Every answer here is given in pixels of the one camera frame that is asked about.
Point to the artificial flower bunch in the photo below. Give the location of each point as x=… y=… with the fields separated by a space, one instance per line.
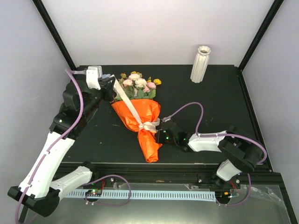
x=136 y=87

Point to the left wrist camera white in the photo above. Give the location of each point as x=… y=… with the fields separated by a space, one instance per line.
x=93 y=74

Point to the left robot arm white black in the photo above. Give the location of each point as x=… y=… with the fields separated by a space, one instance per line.
x=38 y=191

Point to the left circuit board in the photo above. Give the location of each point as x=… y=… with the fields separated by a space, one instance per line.
x=93 y=192

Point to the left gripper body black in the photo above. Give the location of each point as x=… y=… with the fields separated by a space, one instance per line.
x=105 y=86

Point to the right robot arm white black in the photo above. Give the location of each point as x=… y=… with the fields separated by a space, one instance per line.
x=241 y=153

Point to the white ribbed vase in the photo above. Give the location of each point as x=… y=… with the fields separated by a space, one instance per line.
x=200 y=64

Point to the circuit board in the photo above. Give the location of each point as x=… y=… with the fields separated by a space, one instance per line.
x=93 y=192
x=227 y=194

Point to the light blue cable duct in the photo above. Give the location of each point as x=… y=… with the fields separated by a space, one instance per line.
x=147 y=195

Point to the black frame post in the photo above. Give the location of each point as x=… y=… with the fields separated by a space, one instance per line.
x=260 y=33
x=53 y=31

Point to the right black frame post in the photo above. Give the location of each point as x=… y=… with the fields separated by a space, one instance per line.
x=260 y=33

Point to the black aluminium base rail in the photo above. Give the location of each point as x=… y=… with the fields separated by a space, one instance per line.
x=151 y=172

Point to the right circuit board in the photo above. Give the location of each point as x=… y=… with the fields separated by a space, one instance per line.
x=227 y=194

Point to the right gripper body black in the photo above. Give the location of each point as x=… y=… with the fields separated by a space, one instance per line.
x=172 y=141

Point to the orange wrapping paper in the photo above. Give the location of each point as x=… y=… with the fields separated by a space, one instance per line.
x=148 y=111

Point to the left black frame post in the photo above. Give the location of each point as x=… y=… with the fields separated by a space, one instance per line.
x=53 y=31

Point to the cream ribbon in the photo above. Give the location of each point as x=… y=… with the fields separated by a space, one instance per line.
x=135 y=109

